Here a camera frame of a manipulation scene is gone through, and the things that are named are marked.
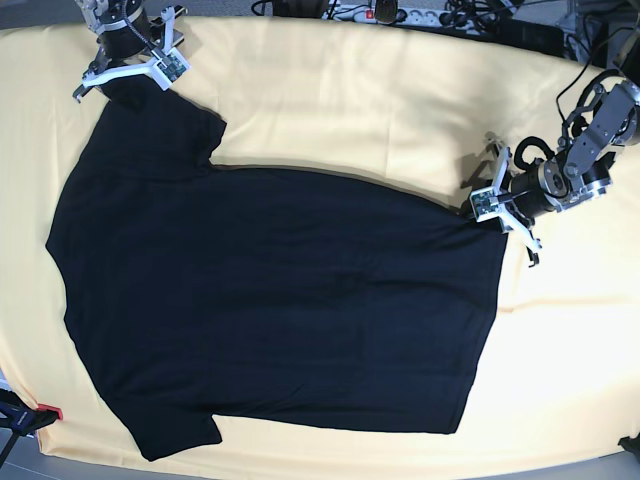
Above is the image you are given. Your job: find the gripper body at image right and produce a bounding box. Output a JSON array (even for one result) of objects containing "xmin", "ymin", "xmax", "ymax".
[{"xmin": 511, "ymin": 167, "xmax": 568, "ymax": 219}]

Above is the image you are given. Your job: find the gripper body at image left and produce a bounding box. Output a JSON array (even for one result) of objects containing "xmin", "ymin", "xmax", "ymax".
[{"xmin": 95, "ymin": 17, "xmax": 152, "ymax": 66}]

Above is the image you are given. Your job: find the black T-shirt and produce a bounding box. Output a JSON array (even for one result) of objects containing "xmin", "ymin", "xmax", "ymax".
[{"xmin": 46, "ymin": 77, "xmax": 507, "ymax": 461}]

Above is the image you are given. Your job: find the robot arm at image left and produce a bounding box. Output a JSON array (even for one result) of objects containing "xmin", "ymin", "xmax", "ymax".
[{"xmin": 73, "ymin": 0, "xmax": 191, "ymax": 101}]

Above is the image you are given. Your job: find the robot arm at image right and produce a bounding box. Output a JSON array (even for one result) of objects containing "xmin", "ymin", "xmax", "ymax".
[{"xmin": 469, "ymin": 70, "xmax": 639, "ymax": 267}]

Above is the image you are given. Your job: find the yellow table cloth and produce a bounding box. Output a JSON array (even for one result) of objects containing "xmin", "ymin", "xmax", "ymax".
[{"xmin": 1, "ymin": 17, "xmax": 639, "ymax": 479}]

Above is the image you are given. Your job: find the white power strip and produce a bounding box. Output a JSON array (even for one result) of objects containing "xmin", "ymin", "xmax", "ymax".
[{"xmin": 322, "ymin": 1, "xmax": 474, "ymax": 31}]

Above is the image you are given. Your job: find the black clamp at right edge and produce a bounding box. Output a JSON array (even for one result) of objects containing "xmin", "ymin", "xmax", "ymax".
[{"xmin": 618, "ymin": 435, "xmax": 640, "ymax": 460}]

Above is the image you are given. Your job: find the black and red clamp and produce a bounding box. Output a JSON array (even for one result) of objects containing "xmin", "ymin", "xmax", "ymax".
[{"xmin": 1, "ymin": 389, "xmax": 63, "ymax": 461}]

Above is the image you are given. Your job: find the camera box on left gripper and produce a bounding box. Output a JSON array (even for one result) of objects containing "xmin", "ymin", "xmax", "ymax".
[{"xmin": 469, "ymin": 187, "xmax": 501, "ymax": 223}]

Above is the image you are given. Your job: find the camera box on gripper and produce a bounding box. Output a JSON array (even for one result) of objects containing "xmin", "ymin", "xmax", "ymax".
[
  {"xmin": 469, "ymin": 187, "xmax": 501, "ymax": 223},
  {"xmin": 150, "ymin": 47, "xmax": 191, "ymax": 91}
]

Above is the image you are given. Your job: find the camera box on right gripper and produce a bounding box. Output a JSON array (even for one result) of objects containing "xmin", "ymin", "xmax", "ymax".
[{"xmin": 150, "ymin": 47, "xmax": 191, "ymax": 91}]

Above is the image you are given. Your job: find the tangle of black cables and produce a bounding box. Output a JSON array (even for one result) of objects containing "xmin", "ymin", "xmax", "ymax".
[{"xmin": 439, "ymin": 0, "xmax": 526, "ymax": 31}]

